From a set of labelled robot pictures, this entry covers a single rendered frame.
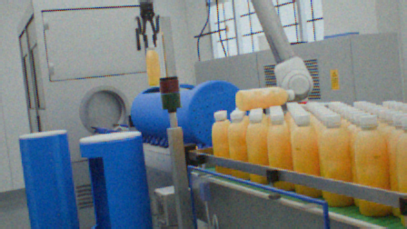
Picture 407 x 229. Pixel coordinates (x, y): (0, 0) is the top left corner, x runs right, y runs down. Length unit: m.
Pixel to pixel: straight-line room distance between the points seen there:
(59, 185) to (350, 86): 2.05
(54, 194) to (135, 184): 0.92
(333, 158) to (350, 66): 2.57
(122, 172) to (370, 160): 1.39
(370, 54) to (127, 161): 2.19
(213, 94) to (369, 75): 1.94
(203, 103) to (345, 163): 1.00
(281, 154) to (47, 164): 1.92
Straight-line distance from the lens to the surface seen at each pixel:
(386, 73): 4.11
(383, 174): 1.22
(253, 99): 1.88
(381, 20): 5.01
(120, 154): 2.36
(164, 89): 1.66
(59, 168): 3.23
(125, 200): 2.39
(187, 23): 8.16
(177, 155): 1.69
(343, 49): 3.89
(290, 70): 2.67
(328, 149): 1.31
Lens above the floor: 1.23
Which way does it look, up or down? 4 degrees down
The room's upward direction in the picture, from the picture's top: 6 degrees counter-clockwise
